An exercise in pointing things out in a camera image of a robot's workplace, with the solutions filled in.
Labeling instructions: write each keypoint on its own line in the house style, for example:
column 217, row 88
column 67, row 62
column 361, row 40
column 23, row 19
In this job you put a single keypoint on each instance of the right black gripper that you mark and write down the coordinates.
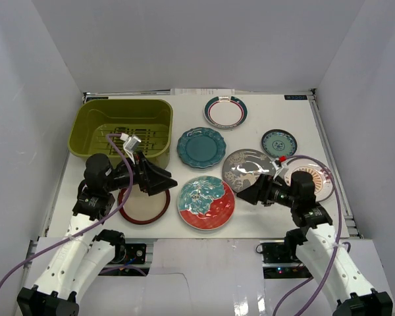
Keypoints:
column 261, row 191

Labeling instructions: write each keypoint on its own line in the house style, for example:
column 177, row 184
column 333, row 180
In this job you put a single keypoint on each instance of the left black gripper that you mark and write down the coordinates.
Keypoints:
column 142, row 176

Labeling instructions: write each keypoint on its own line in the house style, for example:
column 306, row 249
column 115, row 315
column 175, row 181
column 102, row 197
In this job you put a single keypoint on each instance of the grey deer pattern plate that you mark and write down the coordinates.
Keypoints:
column 242, row 168

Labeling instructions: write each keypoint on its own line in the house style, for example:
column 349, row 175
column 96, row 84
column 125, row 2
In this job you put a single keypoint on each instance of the beige plate with red rim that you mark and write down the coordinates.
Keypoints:
column 141, row 209

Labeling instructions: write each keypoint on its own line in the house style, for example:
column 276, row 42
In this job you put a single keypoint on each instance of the red and teal floral plate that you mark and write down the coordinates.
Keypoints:
column 206, row 203

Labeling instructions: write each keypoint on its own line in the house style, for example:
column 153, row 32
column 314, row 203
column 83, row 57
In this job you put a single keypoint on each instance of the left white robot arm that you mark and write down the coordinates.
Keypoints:
column 87, row 246

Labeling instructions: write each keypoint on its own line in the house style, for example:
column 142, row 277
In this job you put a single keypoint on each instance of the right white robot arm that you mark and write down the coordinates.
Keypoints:
column 316, row 243

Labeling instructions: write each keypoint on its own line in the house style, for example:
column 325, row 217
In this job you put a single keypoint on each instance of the green plastic bin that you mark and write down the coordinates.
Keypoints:
column 149, row 119

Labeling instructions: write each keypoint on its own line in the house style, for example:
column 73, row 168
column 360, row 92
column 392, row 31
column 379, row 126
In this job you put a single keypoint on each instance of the small green blue patterned plate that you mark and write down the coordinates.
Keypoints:
column 278, row 143

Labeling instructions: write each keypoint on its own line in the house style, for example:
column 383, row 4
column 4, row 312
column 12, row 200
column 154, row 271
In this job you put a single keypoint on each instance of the teal scalloped plate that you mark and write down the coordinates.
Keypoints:
column 201, row 148

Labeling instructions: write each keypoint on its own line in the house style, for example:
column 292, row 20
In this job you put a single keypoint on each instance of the white plate with orange pattern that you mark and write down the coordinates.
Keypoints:
column 321, row 180

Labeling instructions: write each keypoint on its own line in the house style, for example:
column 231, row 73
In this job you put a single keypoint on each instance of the white plate with teal rim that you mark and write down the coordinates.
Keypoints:
column 225, row 112

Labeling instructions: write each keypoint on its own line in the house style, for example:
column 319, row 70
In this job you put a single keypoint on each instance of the papers at back edge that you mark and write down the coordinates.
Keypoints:
column 202, row 91

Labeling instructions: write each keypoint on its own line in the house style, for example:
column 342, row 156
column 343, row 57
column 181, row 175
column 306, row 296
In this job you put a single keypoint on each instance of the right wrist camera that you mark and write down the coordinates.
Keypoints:
column 280, row 166

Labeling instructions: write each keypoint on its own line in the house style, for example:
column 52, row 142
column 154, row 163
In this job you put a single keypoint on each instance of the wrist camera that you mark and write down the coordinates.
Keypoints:
column 280, row 166
column 130, row 144

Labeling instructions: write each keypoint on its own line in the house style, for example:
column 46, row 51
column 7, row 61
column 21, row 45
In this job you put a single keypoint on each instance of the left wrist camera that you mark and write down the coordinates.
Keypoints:
column 130, row 144

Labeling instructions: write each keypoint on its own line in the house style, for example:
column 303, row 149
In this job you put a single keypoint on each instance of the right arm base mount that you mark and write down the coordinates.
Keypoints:
column 276, row 253

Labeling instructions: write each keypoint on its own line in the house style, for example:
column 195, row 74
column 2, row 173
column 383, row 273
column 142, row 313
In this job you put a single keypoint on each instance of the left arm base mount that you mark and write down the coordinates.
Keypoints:
column 135, row 255

